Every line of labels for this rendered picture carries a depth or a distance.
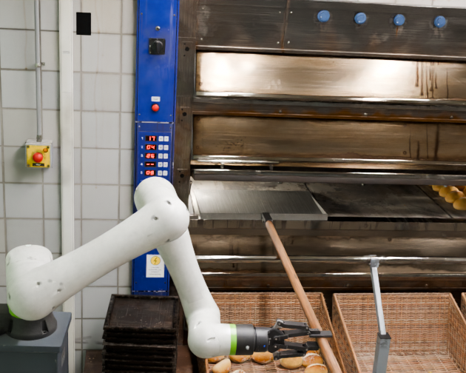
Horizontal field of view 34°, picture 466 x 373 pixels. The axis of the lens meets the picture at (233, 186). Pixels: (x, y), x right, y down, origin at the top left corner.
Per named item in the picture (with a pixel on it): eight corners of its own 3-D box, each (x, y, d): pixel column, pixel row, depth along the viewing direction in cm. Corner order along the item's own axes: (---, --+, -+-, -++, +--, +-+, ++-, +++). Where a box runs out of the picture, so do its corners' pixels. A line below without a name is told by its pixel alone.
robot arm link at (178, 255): (152, 248, 220) (188, 235, 219) (151, 231, 230) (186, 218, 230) (192, 345, 234) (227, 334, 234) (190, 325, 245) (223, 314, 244)
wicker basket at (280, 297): (193, 347, 337) (196, 290, 328) (317, 345, 344) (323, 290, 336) (203, 412, 291) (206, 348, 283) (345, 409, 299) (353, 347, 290)
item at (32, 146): (27, 163, 303) (26, 138, 300) (53, 163, 305) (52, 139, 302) (25, 168, 297) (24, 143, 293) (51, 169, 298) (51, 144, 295)
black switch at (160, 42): (149, 53, 292) (149, 25, 289) (164, 54, 293) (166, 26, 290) (149, 55, 289) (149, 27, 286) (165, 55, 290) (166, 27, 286)
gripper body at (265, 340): (252, 320, 229) (282, 320, 231) (251, 345, 232) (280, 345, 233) (256, 333, 222) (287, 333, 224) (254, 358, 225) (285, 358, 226)
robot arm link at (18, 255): (7, 326, 210) (5, 263, 204) (7, 300, 224) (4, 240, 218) (55, 322, 213) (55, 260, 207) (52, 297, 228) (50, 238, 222)
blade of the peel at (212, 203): (327, 220, 328) (328, 214, 327) (200, 219, 320) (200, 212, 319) (308, 191, 361) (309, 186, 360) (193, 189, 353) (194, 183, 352)
